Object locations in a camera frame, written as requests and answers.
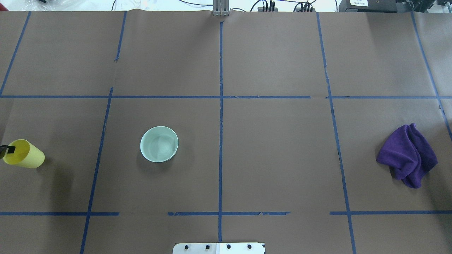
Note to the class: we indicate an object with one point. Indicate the purple cloth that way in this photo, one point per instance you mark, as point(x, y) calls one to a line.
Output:
point(408, 155)

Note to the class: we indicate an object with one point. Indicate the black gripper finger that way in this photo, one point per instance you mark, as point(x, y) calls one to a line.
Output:
point(4, 149)

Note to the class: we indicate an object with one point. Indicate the yellow plastic cup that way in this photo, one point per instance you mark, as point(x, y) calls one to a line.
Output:
point(25, 155)

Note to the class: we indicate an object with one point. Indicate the aluminium frame post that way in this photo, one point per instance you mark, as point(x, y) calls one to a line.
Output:
point(221, 8)

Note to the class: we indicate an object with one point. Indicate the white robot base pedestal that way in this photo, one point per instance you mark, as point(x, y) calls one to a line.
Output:
point(220, 248)

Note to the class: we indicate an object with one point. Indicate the mint green bowl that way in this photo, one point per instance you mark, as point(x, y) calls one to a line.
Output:
point(159, 144)

